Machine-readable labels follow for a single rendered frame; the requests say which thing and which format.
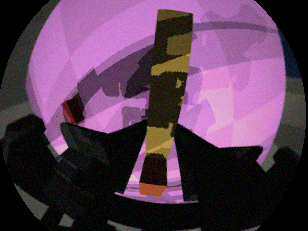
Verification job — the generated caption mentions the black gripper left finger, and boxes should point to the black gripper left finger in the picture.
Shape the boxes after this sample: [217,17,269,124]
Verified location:
[60,119,149,193]

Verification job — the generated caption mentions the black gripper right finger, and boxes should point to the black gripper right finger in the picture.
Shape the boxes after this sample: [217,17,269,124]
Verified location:
[174,123,264,203]

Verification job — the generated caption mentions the yellow bar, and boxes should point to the yellow bar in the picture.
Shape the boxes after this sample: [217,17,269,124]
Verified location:
[139,9,194,197]

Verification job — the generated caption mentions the red rectangular block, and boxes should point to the red rectangular block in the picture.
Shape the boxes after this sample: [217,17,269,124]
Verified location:
[61,98,85,124]

